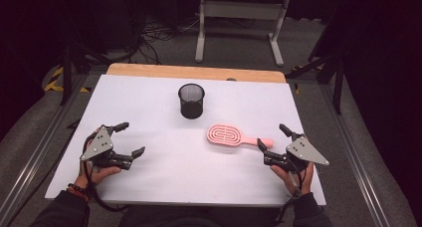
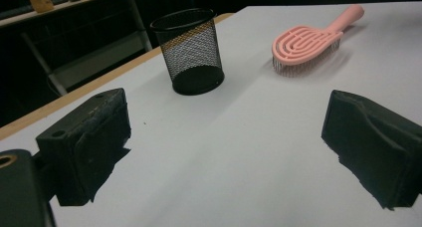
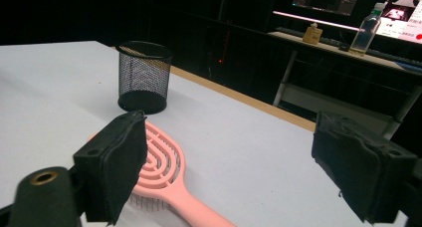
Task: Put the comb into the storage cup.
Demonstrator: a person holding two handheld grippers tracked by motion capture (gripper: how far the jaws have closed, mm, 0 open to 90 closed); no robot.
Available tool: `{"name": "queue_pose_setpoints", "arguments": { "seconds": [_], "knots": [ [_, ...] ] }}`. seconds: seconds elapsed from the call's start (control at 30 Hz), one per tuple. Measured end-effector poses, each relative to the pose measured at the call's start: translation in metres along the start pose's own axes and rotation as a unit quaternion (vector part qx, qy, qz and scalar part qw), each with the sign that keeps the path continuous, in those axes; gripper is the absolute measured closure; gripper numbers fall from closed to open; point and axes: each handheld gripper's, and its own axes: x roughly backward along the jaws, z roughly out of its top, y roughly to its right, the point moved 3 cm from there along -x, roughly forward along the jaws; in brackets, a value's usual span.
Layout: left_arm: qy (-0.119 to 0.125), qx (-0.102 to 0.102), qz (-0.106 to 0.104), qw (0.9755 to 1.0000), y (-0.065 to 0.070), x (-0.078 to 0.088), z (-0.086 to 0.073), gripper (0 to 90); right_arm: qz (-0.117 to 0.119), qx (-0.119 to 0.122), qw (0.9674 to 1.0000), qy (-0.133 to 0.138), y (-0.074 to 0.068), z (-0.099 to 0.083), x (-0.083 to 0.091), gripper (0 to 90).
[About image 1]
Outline black floor cables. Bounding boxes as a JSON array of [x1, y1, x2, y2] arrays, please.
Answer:
[[129, 17, 201, 66]]

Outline beaded bracelet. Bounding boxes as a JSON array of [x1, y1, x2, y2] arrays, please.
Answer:
[[66, 182, 90, 202]]

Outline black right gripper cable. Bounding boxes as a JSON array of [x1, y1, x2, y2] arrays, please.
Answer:
[[273, 168, 305, 226]]

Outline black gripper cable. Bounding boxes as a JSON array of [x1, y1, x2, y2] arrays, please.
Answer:
[[273, 168, 305, 226], [79, 136, 129, 213]]

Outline pink hairbrush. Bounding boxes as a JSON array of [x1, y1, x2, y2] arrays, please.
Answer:
[[206, 123, 275, 149]]

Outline black metal stand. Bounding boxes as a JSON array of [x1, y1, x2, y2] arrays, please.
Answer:
[[286, 46, 346, 115], [59, 42, 114, 108]]

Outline black mesh pen holder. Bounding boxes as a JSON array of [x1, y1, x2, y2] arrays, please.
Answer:
[[177, 83, 206, 120]]

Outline grey metal floor rail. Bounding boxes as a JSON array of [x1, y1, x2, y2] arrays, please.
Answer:
[[0, 72, 92, 223], [317, 83, 392, 227]]

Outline person's left hand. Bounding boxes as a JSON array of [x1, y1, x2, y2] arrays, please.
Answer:
[[73, 160, 122, 190]]

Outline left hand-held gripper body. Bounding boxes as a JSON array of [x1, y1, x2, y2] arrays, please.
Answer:
[[80, 123, 134, 171]]

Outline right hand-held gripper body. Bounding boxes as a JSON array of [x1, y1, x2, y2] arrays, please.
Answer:
[[263, 135, 330, 174]]

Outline white metal desk frame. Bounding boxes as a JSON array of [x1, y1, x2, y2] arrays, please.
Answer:
[[193, 0, 292, 68]]

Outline person's right hand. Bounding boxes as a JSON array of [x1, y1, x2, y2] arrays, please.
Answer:
[[270, 162, 316, 197]]

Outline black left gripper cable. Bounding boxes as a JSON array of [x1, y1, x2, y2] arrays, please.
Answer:
[[79, 136, 129, 213]]

